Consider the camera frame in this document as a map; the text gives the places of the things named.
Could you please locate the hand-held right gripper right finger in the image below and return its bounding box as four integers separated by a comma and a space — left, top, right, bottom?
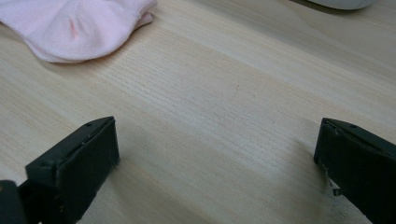
313, 117, 396, 224

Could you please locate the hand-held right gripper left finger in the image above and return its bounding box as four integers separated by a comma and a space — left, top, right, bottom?
18, 116, 120, 224

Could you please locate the pink sock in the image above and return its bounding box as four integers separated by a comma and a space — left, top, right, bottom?
0, 0, 158, 64

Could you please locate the white compartment organizer box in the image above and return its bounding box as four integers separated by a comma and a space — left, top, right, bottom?
306, 0, 379, 11

